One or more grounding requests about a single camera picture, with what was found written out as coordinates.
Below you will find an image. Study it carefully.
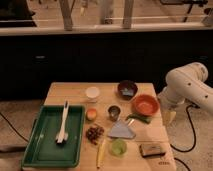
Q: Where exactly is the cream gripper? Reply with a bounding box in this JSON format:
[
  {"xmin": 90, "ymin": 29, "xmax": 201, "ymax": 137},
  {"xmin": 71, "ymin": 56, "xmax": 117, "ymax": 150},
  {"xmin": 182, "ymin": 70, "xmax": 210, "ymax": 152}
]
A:
[{"xmin": 161, "ymin": 103, "xmax": 176, "ymax": 126}]

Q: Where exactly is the dark rectangular eraser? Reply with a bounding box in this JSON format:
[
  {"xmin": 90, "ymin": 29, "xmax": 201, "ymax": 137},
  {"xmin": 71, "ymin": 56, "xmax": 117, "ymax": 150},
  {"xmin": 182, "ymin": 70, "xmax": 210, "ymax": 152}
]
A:
[{"xmin": 139, "ymin": 143, "xmax": 166, "ymax": 158}]

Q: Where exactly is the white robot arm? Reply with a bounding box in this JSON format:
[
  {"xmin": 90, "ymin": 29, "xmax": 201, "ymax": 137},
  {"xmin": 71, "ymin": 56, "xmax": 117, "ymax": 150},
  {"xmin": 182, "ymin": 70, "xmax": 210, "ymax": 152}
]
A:
[{"xmin": 157, "ymin": 62, "xmax": 213, "ymax": 126}]

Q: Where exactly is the small metal cup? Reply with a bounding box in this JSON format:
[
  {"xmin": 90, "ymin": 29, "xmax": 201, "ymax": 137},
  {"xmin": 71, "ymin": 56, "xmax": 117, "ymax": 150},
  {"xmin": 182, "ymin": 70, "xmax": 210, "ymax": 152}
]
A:
[{"xmin": 108, "ymin": 105, "xmax": 121, "ymax": 121}]

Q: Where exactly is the green plastic cup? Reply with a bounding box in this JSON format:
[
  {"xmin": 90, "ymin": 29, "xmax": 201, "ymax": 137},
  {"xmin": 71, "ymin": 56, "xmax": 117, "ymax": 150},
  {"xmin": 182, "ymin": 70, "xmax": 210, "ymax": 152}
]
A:
[{"xmin": 109, "ymin": 139, "xmax": 127, "ymax": 157}]

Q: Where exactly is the white paper cup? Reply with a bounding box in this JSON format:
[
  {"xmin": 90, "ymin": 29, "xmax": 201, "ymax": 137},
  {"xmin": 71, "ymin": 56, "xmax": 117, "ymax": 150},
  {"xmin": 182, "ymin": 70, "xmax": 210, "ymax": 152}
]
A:
[{"xmin": 85, "ymin": 87, "xmax": 100, "ymax": 102}]

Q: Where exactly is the orange bowl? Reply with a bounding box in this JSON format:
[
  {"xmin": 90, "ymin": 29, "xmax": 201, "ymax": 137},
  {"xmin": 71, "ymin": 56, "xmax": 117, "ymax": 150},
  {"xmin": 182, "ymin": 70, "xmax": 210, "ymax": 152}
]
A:
[{"xmin": 132, "ymin": 94, "xmax": 159, "ymax": 116}]

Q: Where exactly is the dark brown bowl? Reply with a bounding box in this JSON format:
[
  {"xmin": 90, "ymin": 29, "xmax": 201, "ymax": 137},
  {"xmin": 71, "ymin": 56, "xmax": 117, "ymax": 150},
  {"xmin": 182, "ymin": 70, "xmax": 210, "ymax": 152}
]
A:
[{"xmin": 117, "ymin": 80, "xmax": 138, "ymax": 100}]

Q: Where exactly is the grey triangular cloth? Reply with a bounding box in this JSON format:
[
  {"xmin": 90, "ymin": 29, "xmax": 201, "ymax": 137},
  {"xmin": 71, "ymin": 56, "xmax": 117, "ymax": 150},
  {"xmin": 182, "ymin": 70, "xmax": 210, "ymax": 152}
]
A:
[{"xmin": 107, "ymin": 120, "xmax": 136, "ymax": 139}]

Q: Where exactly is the orange round fruit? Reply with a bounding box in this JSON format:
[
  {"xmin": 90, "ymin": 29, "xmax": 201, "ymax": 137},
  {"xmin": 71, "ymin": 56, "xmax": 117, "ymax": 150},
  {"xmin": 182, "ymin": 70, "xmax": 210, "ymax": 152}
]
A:
[{"xmin": 86, "ymin": 108, "xmax": 97, "ymax": 121}]

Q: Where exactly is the brown grape bunch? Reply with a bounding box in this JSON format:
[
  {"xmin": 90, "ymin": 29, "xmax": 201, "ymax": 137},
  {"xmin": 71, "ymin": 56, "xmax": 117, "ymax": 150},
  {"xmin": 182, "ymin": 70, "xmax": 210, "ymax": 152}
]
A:
[{"xmin": 86, "ymin": 126, "xmax": 104, "ymax": 145}]

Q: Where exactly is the green plastic tray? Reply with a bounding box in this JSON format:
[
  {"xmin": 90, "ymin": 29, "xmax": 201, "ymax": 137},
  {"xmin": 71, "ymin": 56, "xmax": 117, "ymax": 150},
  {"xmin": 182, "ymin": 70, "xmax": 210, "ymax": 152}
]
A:
[{"xmin": 22, "ymin": 106, "xmax": 85, "ymax": 169}]

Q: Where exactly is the black cable on floor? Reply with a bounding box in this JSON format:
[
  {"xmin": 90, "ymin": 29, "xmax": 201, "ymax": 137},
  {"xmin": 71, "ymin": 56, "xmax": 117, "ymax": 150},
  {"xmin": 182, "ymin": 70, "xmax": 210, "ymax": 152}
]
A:
[{"xmin": 169, "ymin": 103, "xmax": 198, "ymax": 154}]

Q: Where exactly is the black cable left floor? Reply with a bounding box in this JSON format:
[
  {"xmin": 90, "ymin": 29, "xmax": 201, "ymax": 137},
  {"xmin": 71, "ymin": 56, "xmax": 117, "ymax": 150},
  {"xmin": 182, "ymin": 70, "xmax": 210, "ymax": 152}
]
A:
[{"xmin": 0, "ymin": 111, "xmax": 30, "ymax": 144}]

